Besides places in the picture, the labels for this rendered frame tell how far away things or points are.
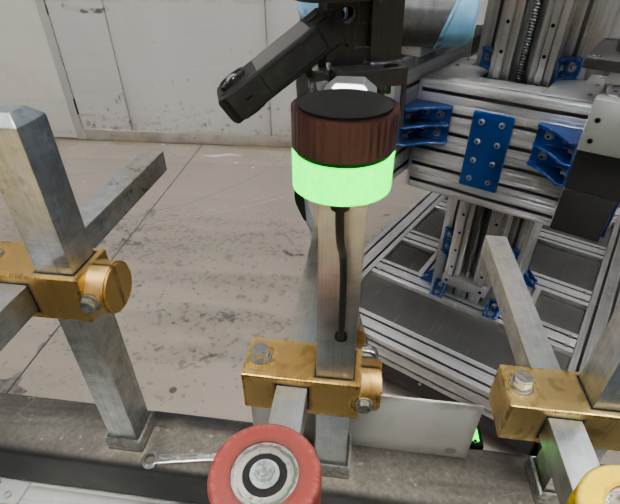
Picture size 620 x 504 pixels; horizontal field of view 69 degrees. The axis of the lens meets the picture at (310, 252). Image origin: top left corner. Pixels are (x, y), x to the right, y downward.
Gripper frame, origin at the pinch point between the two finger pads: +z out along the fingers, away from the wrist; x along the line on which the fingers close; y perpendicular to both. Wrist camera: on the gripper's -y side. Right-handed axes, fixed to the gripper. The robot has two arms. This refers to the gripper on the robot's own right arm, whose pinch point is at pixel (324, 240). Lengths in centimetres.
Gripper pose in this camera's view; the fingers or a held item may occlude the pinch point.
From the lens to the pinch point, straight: 69.9
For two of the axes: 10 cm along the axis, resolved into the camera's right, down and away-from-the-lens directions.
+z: 0.0, 8.1, 5.9
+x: -9.9, -0.7, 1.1
